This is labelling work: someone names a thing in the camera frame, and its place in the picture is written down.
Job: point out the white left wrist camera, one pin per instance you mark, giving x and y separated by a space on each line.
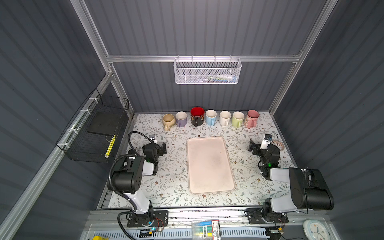
153 138

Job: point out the beige plastic tray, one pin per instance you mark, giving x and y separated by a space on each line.
209 167

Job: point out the clear tape roll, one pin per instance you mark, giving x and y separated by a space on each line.
281 145

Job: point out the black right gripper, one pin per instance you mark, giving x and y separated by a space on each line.
255 147

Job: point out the white ceramic mug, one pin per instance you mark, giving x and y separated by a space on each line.
225 118

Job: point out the white wire basket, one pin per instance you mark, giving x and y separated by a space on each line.
207 71

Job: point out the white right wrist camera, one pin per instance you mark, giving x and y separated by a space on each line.
266 141

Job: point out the white analog clock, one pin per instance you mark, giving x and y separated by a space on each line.
315 230

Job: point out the black wire basket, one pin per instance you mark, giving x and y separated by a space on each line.
87 138

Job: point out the light blue mug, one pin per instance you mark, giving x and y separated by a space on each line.
211 116

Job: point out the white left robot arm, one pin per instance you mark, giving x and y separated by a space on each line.
125 178

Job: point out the purple ceramic mug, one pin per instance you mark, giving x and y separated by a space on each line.
181 119

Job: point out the light green mug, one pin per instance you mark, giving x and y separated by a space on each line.
237 119

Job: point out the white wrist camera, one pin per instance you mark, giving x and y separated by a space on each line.
266 141
153 138

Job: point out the pink ceramic mug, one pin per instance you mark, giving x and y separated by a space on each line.
251 119

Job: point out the black floral mug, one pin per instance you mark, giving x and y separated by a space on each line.
197 116

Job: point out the clear box of markers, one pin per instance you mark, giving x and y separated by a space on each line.
206 230

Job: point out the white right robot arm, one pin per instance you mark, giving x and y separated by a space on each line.
308 188

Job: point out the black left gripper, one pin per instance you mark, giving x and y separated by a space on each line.
160 149

